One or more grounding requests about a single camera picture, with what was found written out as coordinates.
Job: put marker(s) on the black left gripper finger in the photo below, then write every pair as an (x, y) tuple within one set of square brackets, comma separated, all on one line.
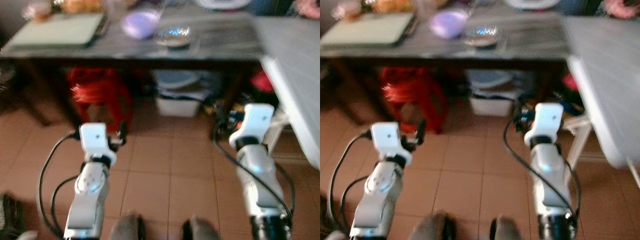
[(422, 129), (123, 130)]

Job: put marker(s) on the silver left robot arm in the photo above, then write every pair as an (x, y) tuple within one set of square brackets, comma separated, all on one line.
[(377, 197), (90, 197)]

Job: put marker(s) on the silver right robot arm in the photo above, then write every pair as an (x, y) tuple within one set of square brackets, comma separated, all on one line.
[(262, 185), (550, 185)]

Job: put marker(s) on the red plastic stool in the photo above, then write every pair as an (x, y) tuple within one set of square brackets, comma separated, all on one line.
[(412, 95), (100, 95)]

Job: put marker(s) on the white storage box with lid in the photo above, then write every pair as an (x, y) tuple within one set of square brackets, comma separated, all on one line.
[(182, 97), (492, 95)]

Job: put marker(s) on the white table leg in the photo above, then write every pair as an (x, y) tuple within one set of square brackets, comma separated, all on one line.
[(580, 137), (634, 173), (276, 131)]

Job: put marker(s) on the red object under table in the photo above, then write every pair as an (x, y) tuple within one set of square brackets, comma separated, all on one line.
[(262, 81), (570, 81)]

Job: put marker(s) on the dark wooden table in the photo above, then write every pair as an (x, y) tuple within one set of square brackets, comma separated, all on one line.
[(220, 42), (530, 42)]

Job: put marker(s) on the white plastic table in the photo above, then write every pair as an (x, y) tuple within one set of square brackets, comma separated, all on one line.
[(300, 75), (607, 75)]

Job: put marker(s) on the grey robot left leg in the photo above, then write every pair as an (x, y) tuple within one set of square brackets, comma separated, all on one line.
[(127, 229), (435, 229)]

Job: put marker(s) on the grey robot leg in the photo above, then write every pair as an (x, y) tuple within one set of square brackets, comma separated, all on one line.
[(435, 229), (127, 229), (507, 229), (202, 230)]

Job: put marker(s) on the glass dish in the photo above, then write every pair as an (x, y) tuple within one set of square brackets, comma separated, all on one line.
[(174, 37), (481, 37)]

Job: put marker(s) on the purple bowl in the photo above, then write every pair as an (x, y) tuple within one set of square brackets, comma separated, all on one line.
[(141, 24), (449, 23)]

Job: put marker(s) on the pale green tray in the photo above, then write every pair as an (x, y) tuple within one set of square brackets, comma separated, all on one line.
[(370, 30), (57, 31)]

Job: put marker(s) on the grey robot right leg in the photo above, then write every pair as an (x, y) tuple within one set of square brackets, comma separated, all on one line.
[(202, 230), (507, 229)]

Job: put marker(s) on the white plate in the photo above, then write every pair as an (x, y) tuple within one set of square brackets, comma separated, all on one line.
[(532, 3), (222, 4)]

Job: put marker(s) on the orange food pile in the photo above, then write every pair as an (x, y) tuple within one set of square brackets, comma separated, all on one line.
[(82, 6), (392, 5)]

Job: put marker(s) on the black shoe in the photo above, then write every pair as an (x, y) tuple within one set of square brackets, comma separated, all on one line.
[(11, 217)]

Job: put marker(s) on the pink object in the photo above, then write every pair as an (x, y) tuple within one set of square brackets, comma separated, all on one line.
[(309, 8), (622, 8)]

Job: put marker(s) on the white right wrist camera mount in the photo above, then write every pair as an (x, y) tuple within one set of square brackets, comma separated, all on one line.
[(546, 120), (254, 122)]

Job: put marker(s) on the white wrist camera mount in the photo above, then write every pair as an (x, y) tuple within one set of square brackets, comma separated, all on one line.
[(254, 122), (95, 140), (387, 140), (546, 120)]

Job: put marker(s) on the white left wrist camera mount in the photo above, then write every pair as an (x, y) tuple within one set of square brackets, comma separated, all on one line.
[(387, 140), (95, 140)]

